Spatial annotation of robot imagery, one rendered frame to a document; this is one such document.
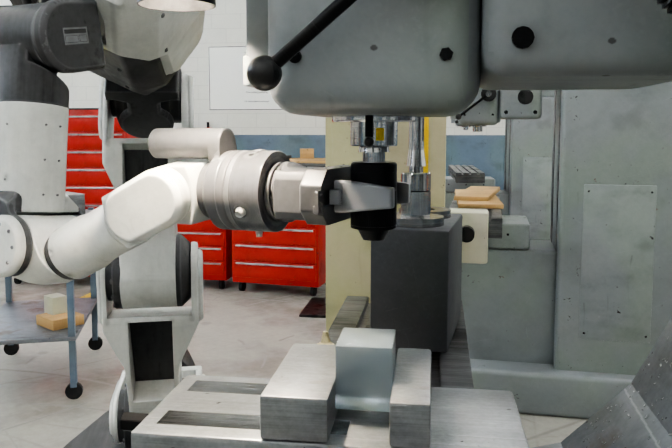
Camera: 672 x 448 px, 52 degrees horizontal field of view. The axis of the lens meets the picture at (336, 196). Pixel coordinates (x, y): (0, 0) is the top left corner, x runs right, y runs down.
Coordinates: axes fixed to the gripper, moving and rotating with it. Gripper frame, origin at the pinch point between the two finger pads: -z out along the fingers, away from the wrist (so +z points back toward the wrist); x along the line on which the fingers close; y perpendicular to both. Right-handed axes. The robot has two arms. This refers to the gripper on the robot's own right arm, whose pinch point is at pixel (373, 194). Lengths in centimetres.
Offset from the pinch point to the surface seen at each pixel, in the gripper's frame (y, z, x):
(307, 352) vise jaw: 16.1, 5.9, -3.6
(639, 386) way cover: 23.8, -25.6, 20.9
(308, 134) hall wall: 0, 402, 824
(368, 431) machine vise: 20.2, -3.3, -10.3
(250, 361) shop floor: 122, 170, 262
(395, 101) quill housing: -9.0, -5.1, -8.4
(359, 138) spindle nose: -5.7, 0.7, -2.2
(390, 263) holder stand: 13.8, 9.5, 33.0
